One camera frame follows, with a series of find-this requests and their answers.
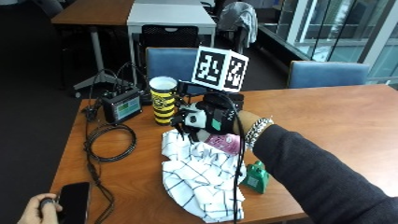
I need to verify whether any white checked cloth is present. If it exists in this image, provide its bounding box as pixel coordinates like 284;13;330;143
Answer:
159;128;247;224

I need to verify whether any black smartphone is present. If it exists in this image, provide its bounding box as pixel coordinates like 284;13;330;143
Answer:
55;181;91;224

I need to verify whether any yellow black striped cup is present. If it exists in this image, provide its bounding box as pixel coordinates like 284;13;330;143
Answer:
147;76;179;127

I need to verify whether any pink packet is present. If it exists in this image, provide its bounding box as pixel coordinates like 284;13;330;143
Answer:
204;133;242;156

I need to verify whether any black device with screen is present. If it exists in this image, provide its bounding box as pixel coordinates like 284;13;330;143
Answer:
101;88;143;125

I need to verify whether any white marker cube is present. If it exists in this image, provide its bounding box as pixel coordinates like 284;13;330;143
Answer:
190;45;250;93

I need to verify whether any blue upholstered chair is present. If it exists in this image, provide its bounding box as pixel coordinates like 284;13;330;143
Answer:
286;60;369;90
143;47;200;91

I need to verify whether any small green plastic object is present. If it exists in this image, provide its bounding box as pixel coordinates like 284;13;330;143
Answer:
240;160;271;195

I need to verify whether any black mesh chair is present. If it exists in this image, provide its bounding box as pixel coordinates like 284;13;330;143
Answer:
139;24;200;49

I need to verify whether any white table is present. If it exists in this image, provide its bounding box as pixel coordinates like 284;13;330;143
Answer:
125;2;218;86

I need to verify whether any grey jacket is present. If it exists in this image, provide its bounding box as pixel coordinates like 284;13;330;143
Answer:
216;1;258;49

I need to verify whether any brown wooden table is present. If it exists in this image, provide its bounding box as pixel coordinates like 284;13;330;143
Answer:
49;0;137;91

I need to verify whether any silver chain bracelet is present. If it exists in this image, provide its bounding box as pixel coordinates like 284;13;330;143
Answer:
242;117;275;151

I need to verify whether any black glove cable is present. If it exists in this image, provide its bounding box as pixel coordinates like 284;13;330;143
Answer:
212;92;247;224

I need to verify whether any coiled black cable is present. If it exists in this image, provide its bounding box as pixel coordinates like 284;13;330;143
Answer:
82;122;138;163

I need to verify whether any glass window wall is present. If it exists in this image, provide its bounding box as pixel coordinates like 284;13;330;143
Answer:
255;0;398;86

